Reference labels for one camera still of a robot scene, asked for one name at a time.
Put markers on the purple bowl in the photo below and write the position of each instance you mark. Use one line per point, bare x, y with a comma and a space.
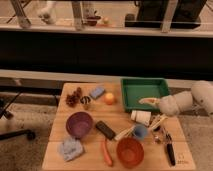
79, 124

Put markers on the blue small cup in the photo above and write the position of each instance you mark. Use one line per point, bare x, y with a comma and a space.
140, 132

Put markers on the orange bowl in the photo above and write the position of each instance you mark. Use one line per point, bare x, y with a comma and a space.
130, 152

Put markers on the blue sponge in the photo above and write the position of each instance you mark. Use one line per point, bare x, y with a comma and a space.
97, 92

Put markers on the light blue crumpled cloth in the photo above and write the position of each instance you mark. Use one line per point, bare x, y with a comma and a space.
70, 149

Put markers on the black handled utensil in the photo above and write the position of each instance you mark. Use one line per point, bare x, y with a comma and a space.
169, 147

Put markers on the green plastic tray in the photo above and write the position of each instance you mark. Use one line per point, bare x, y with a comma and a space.
135, 89

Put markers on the black office chair base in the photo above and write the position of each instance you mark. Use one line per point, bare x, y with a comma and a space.
11, 132

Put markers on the metal fork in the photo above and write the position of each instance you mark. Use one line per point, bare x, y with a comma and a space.
157, 121

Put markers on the black white striped ball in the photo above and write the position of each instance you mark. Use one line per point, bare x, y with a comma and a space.
85, 101

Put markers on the orange fruit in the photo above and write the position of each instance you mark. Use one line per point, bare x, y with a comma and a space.
109, 98

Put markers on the cream handled utensil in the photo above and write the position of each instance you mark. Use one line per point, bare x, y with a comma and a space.
124, 133

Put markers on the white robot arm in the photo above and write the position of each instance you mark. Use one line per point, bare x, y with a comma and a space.
200, 94

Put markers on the wooden table board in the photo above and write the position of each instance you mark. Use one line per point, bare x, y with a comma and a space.
114, 116

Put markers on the white paper cup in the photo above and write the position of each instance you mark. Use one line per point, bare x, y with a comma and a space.
142, 117

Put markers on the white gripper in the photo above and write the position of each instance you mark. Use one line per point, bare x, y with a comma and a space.
167, 104

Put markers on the black rectangular block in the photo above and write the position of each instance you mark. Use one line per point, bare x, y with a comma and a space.
107, 131

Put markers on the orange carrot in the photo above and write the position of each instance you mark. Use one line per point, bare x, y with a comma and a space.
106, 154

